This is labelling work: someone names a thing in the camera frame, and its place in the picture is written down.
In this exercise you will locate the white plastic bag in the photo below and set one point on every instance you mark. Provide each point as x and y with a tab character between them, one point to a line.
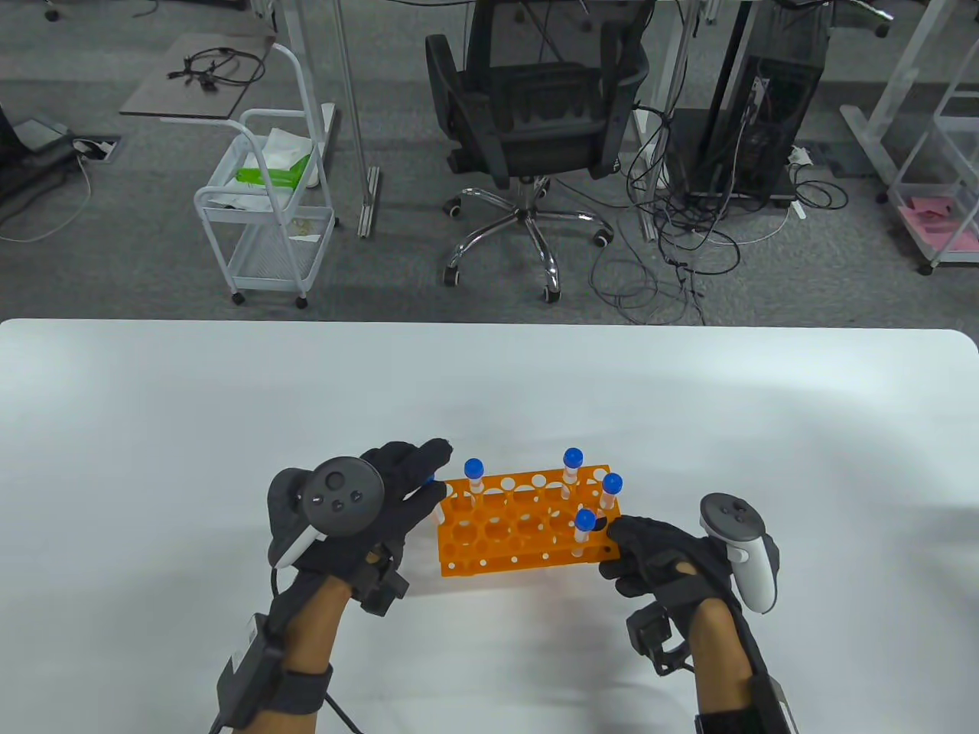
287	145

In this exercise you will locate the orange test tube rack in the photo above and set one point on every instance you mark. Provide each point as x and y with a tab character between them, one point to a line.
501	560

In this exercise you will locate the pink paper sheet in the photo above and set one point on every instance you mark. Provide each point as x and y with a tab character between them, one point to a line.
937	225

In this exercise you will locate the person's left hand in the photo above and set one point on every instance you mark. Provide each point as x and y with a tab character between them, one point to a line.
413	489

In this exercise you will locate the person's right forearm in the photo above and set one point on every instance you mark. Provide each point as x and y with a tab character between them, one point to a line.
719	665

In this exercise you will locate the person's right hand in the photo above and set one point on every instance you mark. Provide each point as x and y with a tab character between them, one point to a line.
650	550

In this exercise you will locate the black computer tower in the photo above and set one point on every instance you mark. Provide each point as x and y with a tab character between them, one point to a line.
765	115

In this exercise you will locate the black chair base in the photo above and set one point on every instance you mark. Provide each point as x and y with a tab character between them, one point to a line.
882	29

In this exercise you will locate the black labelled sensor box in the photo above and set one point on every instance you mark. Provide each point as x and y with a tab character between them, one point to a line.
248	673
776	707

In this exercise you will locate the white shelf trolley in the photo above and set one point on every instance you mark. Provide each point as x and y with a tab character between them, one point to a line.
925	267

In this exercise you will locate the black equipment base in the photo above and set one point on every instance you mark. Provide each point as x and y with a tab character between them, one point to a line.
23	164

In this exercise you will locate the white desk frame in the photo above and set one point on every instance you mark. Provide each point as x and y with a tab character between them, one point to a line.
872	126

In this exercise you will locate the green packet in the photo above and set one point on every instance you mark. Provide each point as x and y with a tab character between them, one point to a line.
264	177

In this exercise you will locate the black office chair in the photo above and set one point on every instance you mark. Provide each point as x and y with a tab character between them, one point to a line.
535	115

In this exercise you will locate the floor power outlet box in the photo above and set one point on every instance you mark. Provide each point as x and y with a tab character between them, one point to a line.
95	147

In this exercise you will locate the grey metal desk leg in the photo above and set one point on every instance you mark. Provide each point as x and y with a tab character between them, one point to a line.
353	115
673	69

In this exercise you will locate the white power plug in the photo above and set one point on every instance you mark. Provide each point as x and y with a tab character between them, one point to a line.
799	155

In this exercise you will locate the person's left forearm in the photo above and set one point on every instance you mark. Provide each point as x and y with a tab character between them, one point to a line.
313	634

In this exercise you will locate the black castor wheel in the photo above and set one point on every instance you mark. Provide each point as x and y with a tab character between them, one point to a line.
52	11

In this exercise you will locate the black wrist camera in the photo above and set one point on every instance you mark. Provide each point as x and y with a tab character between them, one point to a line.
382	589
650	634

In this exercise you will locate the clear test tube blue cap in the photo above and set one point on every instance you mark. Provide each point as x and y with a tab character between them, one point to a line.
612	483
573	457
474	466
430	480
585	520

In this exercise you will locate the black and white tracking controller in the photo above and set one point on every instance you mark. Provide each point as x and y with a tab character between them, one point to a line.
343	497
753	566

